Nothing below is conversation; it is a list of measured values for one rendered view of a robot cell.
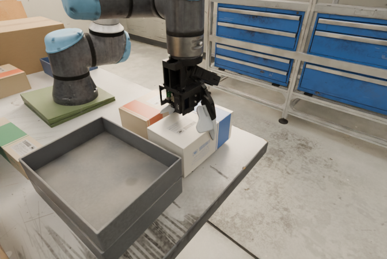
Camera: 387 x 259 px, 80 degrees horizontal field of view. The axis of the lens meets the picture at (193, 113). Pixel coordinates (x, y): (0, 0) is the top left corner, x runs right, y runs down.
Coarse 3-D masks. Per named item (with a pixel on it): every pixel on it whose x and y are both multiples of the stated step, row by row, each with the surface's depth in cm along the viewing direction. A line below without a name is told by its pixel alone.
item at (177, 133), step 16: (192, 112) 61; (224, 112) 61; (160, 128) 55; (176, 128) 55; (192, 128) 55; (224, 128) 61; (160, 144) 54; (176, 144) 50; (192, 144) 51; (208, 144) 57; (192, 160) 54
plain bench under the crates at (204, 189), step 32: (128, 96) 91; (32, 128) 73; (64, 128) 73; (0, 160) 61; (224, 160) 61; (256, 160) 64; (0, 192) 52; (32, 192) 52; (192, 192) 52; (224, 192) 52; (0, 224) 45; (32, 224) 45; (64, 224) 45; (160, 224) 45; (192, 224) 45; (32, 256) 40; (64, 256) 40; (128, 256) 40; (160, 256) 40
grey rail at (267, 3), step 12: (216, 0) 192; (228, 0) 185; (240, 0) 178; (252, 0) 173; (264, 0) 167; (276, 0) 166; (324, 12) 146; (336, 12) 142; (348, 12) 139; (360, 12) 135; (372, 12) 132; (384, 12) 128
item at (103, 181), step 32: (96, 128) 60; (32, 160) 49; (64, 160) 53; (96, 160) 53; (128, 160) 53; (160, 160) 52; (64, 192) 45; (96, 192) 45; (128, 192) 45; (160, 192) 44; (96, 224) 40; (128, 224) 39
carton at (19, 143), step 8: (0, 120) 66; (8, 120) 66; (0, 128) 62; (8, 128) 62; (16, 128) 62; (0, 136) 59; (8, 136) 59; (16, 136) 59; (24, 136) 59; (0, 144) 57; (8, 144) 57; (16, 144) 57; (24, 144) 57; (32, 144) 57; (40, 144) 57; (0, 152) 61; (8, 152) 54; (16, 152) 54; (24, 152) 54; (8, 160) 59; (16, 160) 52; (16, 168) 57; (24, 176) 56
